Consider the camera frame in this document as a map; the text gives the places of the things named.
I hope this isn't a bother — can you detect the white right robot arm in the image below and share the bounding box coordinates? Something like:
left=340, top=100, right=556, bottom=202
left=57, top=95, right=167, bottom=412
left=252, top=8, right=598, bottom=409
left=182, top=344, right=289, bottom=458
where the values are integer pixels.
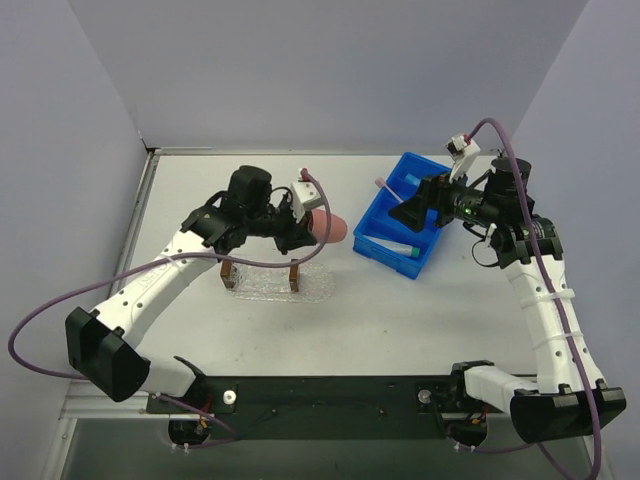
left=389, top=157, right=626, bottom=444

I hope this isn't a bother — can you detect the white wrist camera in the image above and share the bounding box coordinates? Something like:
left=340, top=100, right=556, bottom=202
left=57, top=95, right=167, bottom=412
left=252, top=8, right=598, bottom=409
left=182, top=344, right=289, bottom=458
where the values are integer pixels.
left=290, top=168, right=322, bottom=223
left=445, top=134, right=481, bottom=184

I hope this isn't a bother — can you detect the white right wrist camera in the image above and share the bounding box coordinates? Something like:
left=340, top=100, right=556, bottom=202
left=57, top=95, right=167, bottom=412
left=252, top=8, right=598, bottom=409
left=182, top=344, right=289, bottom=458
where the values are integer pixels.
left=445, top=134, right=481, bottom=184

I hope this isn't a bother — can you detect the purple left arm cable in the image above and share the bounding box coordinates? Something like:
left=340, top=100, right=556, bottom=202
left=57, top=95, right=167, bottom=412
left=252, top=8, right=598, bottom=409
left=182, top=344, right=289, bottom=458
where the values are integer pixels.
left=7, top=169, right=331, bottom=449

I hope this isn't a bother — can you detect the pink plastic cup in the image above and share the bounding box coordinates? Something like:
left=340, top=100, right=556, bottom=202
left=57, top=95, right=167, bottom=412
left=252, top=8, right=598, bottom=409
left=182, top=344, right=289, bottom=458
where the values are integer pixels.
left=309, top=209, right=348, bottom=244

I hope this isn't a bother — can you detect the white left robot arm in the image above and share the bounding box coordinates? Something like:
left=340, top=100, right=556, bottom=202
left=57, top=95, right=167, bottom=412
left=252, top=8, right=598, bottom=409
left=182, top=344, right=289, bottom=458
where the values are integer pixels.
left=65, top=165, right=322, bottom=412

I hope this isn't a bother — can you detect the aluminium frame rail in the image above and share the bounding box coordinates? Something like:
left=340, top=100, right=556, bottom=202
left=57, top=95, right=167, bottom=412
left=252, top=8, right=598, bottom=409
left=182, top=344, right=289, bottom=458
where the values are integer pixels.
left=58, top=380, right=198, bottom=420

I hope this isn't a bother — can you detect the blue toothpaste tube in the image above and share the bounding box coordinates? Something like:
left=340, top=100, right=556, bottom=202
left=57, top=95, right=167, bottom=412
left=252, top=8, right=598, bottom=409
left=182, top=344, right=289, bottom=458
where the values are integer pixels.
left=404, top=173, right=423, bottom=187

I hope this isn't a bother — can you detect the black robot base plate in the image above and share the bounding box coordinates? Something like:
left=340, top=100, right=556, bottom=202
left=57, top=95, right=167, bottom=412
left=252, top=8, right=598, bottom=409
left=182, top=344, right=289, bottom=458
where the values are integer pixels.
left=146, top=375, right=493, bottom=445

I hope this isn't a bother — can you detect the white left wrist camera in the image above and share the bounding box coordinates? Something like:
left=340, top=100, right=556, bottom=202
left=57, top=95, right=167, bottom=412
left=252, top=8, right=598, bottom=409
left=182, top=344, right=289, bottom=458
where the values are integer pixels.
left=290, top=168, right=322, bottom=223

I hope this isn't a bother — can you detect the clear acrylic toothbrush holder rack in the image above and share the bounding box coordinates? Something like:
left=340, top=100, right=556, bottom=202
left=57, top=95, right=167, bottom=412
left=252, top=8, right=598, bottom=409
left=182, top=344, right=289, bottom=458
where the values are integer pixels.
left=219, top=260, right=301, bottom=295

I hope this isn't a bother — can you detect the blue plastic compartment bin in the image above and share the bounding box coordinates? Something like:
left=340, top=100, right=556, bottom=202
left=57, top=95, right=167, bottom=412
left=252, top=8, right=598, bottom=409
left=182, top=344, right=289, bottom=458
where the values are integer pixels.
left=353, top=152, right=449, bottom=280

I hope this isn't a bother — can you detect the white toothpaste tube green cap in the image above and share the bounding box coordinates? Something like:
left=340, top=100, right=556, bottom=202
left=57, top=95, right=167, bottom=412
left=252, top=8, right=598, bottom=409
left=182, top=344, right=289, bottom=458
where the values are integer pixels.
left=364, top=235, right=420, bottom=258

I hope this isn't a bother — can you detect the pink toothbrush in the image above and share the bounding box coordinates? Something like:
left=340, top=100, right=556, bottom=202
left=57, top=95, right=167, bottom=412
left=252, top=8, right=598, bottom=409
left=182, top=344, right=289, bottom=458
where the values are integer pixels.
left=374, top=177, right=409, bottom=204

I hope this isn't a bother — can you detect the clear textured glass tray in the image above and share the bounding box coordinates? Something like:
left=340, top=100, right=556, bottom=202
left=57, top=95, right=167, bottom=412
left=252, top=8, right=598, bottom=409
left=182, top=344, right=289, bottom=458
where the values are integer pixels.
left=227, top=261, right=336, bottom=303

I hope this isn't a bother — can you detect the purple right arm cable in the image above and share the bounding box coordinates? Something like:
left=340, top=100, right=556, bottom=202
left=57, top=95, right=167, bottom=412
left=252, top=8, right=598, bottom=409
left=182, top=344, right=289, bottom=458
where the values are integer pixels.
left=464, top=117, right=604, bottom=480

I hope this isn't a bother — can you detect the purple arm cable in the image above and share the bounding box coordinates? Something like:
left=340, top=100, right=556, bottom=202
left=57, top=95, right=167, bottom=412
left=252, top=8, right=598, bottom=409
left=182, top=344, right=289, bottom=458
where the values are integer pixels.
left=7, top=169, right=331, bottom=449
left=464, top=117, right=604, bottom=480

